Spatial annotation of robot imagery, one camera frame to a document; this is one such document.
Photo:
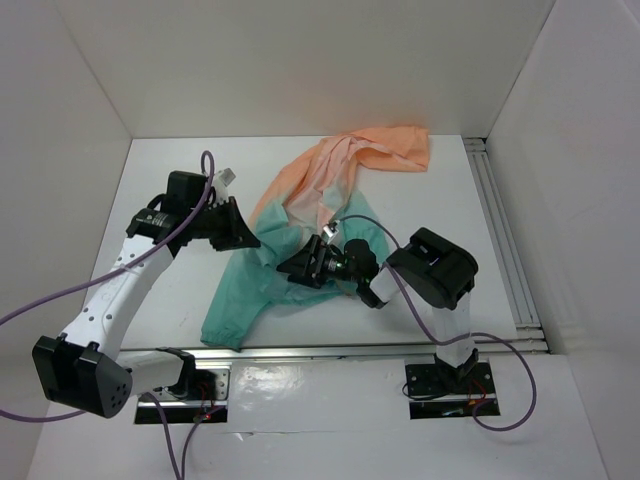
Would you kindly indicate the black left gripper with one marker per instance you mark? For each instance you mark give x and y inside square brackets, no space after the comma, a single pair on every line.
[237,235]

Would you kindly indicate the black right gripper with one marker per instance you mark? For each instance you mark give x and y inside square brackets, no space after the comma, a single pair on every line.
[303,269]

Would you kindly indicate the teal and orange jacket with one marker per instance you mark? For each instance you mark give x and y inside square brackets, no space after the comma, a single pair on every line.
[309,192]

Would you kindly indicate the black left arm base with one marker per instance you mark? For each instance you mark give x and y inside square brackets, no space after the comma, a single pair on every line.
[190,395]

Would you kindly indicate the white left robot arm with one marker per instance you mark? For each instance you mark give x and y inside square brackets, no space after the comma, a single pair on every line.
[83,367]

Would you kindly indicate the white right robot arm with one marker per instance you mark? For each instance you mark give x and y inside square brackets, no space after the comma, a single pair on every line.
[441,273]

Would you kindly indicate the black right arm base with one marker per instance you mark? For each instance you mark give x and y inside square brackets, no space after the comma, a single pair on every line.
[429,397]

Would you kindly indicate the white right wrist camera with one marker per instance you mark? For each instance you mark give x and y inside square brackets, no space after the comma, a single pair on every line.
[331,232]

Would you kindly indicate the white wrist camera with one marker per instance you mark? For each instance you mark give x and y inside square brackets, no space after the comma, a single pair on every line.
[220,185]
[331,232]

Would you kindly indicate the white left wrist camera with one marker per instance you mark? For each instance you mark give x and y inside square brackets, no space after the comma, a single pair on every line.
[220,185]

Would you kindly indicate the aluminium front rail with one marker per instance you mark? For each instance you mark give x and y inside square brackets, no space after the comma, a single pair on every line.
[320,352]

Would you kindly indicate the aluminium side rail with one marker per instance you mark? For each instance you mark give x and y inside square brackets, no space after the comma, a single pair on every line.
[531,335]

